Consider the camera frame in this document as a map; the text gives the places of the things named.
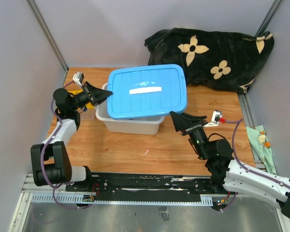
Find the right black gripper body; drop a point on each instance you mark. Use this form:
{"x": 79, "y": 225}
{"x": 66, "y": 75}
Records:
{"x": 199, "y": 138}

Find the clear plastic tube rack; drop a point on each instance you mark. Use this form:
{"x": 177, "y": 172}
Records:
{"x": 88, "y": 115}

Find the green cloth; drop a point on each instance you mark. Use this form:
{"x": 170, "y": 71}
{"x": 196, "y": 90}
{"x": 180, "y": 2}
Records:
{"x": 261, "y": 146}

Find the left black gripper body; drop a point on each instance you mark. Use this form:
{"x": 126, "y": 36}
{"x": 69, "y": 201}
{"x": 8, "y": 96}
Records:
{"x": 81, "y": 99}

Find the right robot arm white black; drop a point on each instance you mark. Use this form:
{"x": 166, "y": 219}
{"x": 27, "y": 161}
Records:
{"x": 227, "y": 171}

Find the yellow test tube rack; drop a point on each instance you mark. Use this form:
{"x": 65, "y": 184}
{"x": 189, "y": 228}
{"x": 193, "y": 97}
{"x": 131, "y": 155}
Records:
{"x": 80, "y": 100}

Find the black floral blanket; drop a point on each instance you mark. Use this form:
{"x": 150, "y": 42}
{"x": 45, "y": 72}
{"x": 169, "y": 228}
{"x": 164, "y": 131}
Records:
{"x": 226, "y": 61}

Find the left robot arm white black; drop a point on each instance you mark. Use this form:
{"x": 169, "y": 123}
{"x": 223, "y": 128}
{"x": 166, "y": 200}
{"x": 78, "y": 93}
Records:
{"x": 49, "y": 159}

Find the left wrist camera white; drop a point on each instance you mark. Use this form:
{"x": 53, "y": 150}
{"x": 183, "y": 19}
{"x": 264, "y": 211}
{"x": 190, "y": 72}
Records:
{"x": 78, "y": 78}

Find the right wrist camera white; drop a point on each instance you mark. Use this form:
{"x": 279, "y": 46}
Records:
{"x": 215, "y": 119}

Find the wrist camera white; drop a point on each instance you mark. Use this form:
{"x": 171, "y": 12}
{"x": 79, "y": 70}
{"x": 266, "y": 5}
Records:
{"x": 78, "y": 78}
{"x": 215, "y": 119}

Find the blue plastic tray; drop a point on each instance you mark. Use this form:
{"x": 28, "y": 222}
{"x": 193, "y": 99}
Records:
{"x": 146, "y": 91}

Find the white plastic bin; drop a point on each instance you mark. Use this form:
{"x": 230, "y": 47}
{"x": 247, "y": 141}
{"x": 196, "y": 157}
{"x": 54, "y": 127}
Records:
{"x": 145, "y": 125}

